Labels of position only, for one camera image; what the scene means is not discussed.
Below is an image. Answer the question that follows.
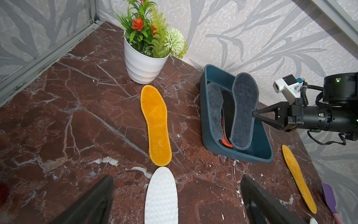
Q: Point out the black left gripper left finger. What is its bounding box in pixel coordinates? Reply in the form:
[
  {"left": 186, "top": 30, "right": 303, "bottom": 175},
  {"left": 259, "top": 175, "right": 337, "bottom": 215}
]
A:
[{"left": 51, "top": 175, "right": 114, "bottom": 224}]

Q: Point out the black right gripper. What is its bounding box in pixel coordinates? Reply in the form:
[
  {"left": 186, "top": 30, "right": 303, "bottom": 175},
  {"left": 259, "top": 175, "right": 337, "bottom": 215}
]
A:
[{"left": 252, "top": 101, "right": 358, "bottom": 133}]

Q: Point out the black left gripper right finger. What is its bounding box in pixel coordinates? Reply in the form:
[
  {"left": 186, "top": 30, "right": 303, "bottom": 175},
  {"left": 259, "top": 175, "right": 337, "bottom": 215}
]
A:
[{"left": 240, "top": 174, "right": 304, "bottom": 224}]

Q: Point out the black insole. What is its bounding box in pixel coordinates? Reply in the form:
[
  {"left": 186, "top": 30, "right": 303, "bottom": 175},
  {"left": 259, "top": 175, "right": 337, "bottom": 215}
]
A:
[{"left": 222, "top": 91, "right": 235, "bottom": 141}]

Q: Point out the red orange-edged insole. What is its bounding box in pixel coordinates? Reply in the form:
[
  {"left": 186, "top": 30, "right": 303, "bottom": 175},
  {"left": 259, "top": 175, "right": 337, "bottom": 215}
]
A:
[{"left": 219, "top": 116, "right": 233, "bottom": 149}]

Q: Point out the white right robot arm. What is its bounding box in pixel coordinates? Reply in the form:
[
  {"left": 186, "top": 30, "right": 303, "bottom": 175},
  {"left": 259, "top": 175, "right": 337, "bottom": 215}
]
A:
[{"left": 253, "top": 73, "right": 358, "bottom": 146}]

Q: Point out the teal plastic storage box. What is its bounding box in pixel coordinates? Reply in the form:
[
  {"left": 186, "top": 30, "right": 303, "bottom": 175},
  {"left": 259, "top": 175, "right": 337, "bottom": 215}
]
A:
[{"left": 200, "top": 64, "right": 274, "bottom": 163}]

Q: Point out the yellow fuzzy insole right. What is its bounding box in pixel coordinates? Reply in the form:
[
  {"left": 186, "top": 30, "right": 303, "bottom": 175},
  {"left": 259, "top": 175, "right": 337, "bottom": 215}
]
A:
[{"left": 282, "top": 145, "right": 318, "bottom": 214}]

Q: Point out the yellow fuzzy insole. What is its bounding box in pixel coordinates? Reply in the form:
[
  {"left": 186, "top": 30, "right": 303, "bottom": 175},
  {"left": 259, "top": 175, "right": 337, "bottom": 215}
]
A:
[
  {"left": 140, "top": 85, "right": 172, "bottom": 167},
  {"left": 282, "top": 145, "right": 318, "bottom": 214}
]

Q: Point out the white insole right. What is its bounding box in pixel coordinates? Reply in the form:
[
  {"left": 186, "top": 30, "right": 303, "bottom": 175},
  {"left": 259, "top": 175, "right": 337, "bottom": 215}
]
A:
[{"left": 309, "top": 217, "right": 318, "bottom": 224}]

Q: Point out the white insole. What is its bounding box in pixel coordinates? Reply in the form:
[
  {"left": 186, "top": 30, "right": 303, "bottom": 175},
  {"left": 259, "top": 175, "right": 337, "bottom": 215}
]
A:
[
  {"left": 309, "top": 217, "right": 318, "bottom": 224},
  {"left": 144, "top": 167, "right": 179, "bottom": 224}
]

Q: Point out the white insole left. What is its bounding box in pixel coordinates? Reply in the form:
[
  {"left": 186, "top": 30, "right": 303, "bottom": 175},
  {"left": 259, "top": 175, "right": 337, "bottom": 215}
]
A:
[{"left": 144, "top": 167, "right": 179, "bottom": 224}]

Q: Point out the yellow fuzzy insole left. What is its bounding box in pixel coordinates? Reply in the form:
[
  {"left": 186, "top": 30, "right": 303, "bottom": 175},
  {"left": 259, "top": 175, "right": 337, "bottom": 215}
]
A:
[{"left": 140, "top": 85, "right": 172, "bottom": 167}]

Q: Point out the potted artificial plant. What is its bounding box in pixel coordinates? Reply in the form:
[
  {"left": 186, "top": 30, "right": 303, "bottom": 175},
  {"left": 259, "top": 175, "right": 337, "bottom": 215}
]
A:
[{"left": 117, "top": 1, "right": 187, "bottom": 85}]

